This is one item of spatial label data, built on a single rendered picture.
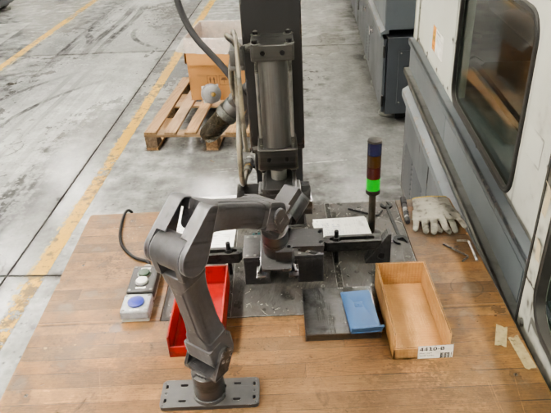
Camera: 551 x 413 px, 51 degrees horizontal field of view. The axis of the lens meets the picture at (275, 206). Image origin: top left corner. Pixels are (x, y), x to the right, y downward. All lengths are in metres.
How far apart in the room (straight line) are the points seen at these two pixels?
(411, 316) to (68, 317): 0.82
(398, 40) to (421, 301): 3.16
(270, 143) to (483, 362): 0.65
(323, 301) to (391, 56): 3.22
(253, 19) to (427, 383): 0.84
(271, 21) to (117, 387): 0.84
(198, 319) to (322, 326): 0.37
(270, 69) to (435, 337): 0.69
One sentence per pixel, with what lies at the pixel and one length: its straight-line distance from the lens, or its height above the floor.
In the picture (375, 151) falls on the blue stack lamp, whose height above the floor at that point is 1.17.
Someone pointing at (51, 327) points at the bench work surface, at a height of 0.90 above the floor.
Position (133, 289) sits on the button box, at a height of 0.93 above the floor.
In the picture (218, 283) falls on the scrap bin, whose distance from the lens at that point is 1.51.
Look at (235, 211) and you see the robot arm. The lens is 1.04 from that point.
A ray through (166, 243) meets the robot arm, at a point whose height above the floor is 1.30.
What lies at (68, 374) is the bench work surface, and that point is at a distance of 1.38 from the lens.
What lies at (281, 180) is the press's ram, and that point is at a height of 1.18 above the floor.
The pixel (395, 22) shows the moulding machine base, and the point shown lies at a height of 0.76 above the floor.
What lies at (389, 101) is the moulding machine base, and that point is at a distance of 4.56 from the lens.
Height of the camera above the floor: 1.84
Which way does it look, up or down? 32 degrees down
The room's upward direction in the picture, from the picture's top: 3 degrees counter-clockwise
